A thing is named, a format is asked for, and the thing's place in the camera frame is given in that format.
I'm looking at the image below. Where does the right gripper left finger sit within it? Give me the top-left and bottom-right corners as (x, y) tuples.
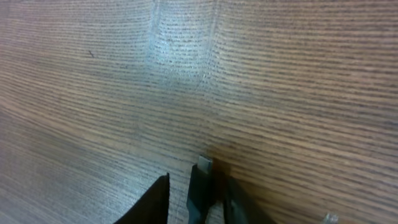
(114, 173), (170, 224)

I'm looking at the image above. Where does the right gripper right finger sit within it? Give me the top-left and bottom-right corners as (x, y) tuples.
(221, 176), (276, 224)

